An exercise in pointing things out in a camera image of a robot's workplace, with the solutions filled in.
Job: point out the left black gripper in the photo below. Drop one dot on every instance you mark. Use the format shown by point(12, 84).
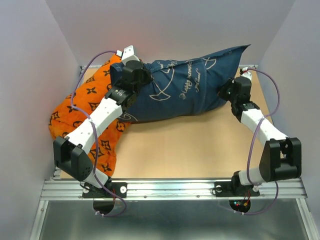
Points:
point(147, 77)

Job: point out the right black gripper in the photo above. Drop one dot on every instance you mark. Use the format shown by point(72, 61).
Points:
point(229, 82)

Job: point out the blue pillowcase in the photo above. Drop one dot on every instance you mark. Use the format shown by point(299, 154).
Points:
point(184, 87)

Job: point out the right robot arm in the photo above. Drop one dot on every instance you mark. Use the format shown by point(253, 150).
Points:
point(281, 157)

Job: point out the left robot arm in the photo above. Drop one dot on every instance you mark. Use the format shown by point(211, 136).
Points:
point(71, 151)

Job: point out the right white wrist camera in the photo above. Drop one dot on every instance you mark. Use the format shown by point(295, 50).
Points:
point(245, 72)

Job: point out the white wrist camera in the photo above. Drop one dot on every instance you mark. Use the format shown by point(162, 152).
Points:
point(245, 72)
point(128, 54)

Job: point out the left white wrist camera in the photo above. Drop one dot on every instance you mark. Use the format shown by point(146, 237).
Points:
point(128, 54)

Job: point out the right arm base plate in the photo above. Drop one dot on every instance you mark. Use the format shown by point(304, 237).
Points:
point(227, 189)

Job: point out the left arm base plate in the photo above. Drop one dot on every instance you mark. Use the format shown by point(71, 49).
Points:
point(105, 191)

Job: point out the aluminium front rail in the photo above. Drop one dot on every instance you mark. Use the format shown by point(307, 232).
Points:
point(170, 189)

